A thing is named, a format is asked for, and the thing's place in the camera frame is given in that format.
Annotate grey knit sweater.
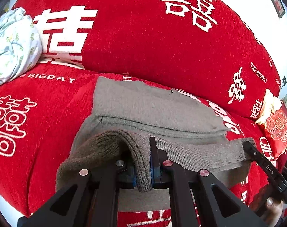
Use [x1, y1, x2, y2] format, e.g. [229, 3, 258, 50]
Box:
[56, 77, 250, 212]

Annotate person's right hand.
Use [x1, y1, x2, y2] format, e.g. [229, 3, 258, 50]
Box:
[262, 197, 284, 227]

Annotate red embroidered pillow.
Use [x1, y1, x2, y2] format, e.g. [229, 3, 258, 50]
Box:
[255, 89, 287, 159]

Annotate red wedding bed sheet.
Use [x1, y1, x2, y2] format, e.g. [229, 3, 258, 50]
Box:
[0, 64, 286, 226]

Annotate red wedding quilt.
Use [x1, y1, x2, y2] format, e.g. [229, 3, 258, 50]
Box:
[14, 0, 281, 119]

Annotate white floral crumpled cloth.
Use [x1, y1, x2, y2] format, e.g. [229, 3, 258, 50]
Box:
[0, 7, 43, 86]

